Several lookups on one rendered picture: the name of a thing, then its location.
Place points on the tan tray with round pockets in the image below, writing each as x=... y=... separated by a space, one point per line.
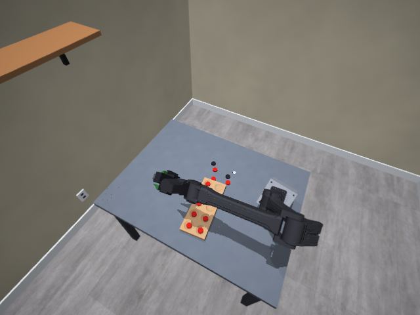
x=202 y=210

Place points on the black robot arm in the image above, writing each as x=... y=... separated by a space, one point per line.
x=296 y=231

